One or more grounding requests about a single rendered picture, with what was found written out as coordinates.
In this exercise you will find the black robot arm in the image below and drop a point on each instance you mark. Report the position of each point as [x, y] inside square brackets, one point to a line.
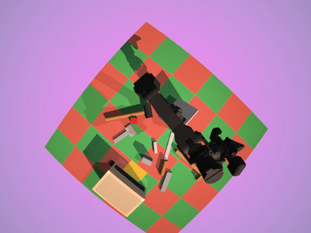
[188, 141]

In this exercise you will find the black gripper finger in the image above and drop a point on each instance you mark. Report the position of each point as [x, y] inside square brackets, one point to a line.
[237, 148]
[231, 142]

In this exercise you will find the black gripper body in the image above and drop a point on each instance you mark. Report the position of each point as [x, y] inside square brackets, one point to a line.
[221, 151]

